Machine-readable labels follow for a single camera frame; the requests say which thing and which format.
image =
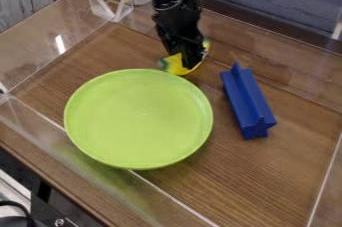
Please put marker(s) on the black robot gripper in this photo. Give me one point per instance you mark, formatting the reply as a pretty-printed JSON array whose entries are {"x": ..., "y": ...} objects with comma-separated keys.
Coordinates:
[{"x": 176, "y": 17}]

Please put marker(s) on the clear acrylic enclosure wall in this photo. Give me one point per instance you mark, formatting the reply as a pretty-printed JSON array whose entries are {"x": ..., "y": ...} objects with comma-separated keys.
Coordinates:
[{"x": 262, "y": 182}]

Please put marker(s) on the clear acrylic corner bracket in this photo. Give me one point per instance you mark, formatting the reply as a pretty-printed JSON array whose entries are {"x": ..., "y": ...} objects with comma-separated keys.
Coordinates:
[{"x": 111, "y": 10}]

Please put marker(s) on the green round plate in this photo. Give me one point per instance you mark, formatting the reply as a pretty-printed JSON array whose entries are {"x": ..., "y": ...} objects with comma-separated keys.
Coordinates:
[{"x": 137, "y": 119}]

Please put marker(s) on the blue star-shaped block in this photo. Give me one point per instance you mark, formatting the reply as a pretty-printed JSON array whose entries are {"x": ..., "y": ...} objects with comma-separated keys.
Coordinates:
[{"x": 251, "y": 109}]

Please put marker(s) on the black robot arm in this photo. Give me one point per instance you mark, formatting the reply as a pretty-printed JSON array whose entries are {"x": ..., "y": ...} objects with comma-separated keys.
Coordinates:
[{"x": 176, "y": 18}]

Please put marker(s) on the yellow toy banana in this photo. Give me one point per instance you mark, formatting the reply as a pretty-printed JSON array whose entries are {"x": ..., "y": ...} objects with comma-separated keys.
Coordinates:
[{"x": 171, "y": 63}]

